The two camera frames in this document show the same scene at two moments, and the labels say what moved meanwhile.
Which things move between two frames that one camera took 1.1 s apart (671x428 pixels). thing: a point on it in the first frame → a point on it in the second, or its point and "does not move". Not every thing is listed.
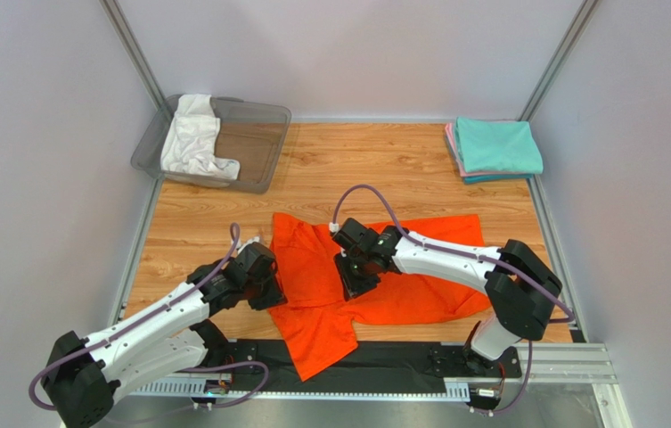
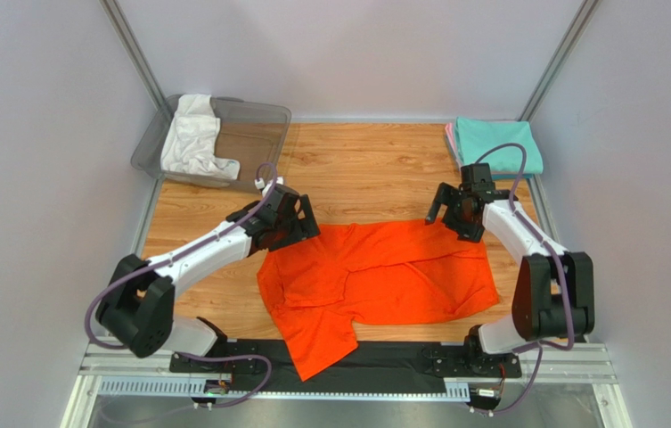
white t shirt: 190,143 does not move
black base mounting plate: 412,366 does not move
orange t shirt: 320,321 does not move
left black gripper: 274,295 → 304,228
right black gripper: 352,279 → 454,205
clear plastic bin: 252,133 does not move
